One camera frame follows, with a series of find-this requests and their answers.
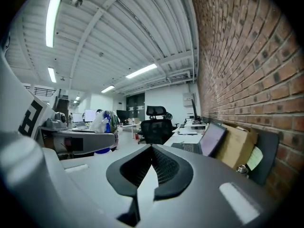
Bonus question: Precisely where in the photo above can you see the pale yellow paper note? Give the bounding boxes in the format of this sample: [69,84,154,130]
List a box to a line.
[246,146,264,171]

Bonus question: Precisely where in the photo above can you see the grey wall electrical box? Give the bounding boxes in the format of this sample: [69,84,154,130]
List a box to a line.
[182,92,197,107]

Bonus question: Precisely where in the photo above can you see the black double door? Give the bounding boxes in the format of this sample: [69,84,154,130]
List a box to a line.
[125,92,146,120]

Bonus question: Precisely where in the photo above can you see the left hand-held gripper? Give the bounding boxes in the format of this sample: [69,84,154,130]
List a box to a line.
[0,48,117,156]

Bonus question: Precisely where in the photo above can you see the black desk monitor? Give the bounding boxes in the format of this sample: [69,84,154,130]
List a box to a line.
[190,98,203,125]

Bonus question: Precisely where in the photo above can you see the white and blue spray bottle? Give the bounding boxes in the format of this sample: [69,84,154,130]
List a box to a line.
[91,110,120,155]

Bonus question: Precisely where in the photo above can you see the black desk divider panel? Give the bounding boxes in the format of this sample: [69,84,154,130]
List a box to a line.
[246,126,280,186]

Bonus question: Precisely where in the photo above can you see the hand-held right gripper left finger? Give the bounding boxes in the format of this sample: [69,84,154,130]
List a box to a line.
[59,144,153,228]

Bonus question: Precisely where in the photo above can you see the dark wide monitor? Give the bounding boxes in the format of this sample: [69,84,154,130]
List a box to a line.
[116,109,132,124]

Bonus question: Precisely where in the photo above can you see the metal bottle cap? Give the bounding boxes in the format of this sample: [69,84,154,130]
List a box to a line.
[236,164,249,179]

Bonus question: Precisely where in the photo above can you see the open grey laptop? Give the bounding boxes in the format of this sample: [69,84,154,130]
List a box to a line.
[171,122,228,158]

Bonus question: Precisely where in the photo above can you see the black mesh office chair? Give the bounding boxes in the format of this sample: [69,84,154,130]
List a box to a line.
[137,105,180,145]

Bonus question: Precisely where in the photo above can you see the brown cardboard box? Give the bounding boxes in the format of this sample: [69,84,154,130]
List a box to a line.
[214,122,259,171]

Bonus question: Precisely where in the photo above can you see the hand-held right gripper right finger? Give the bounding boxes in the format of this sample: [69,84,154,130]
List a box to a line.
[139,144,274,228]

